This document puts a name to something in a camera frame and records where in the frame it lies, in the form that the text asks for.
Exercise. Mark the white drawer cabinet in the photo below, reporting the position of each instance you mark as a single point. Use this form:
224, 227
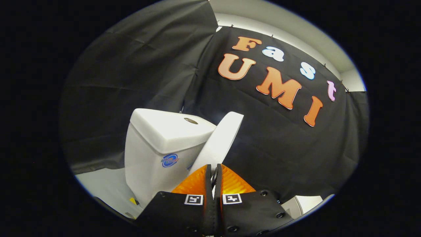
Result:
307, 203

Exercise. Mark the white toilet lid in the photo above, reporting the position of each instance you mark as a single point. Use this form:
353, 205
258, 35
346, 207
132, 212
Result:
220, 141

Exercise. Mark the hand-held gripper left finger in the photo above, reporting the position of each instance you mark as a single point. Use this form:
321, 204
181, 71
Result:
209, 184

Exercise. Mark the black backdrop cloth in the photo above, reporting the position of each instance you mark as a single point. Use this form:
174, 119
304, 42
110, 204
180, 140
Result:
279, 148

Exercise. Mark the white toilet tank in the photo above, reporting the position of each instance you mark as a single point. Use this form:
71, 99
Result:
148, 158

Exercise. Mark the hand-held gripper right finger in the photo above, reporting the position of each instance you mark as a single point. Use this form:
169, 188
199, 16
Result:
218, 184

